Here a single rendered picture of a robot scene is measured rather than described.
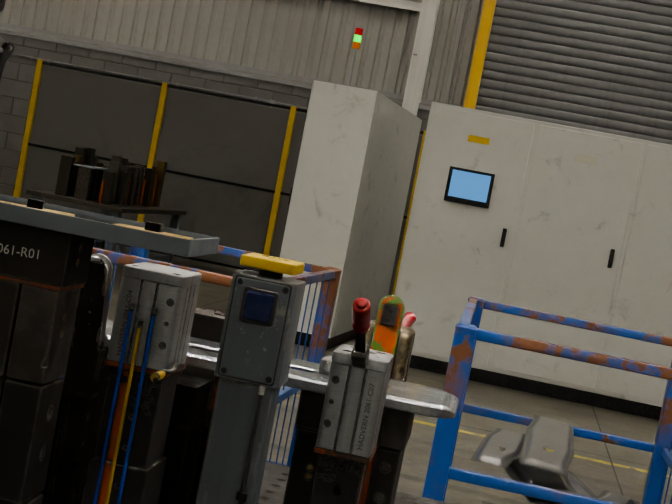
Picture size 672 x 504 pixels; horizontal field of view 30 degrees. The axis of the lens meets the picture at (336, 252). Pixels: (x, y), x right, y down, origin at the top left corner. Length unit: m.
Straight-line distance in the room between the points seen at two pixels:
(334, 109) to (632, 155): 2.23
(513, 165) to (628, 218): 0.93
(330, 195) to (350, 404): 8.06
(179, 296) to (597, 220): 8.04
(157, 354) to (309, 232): 8.05
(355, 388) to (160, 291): 0.26
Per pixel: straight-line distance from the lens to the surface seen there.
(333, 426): 1.48
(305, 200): 9.55
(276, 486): 2.30
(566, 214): 9.43
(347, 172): 9.48
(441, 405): 1.59
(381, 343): 1.79
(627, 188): 9.46
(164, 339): 1.50
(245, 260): 1.31
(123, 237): 1.30
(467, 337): 3.36
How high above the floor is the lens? 1.25
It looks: 3 degrees down
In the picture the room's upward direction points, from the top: 11 degrees clockwise
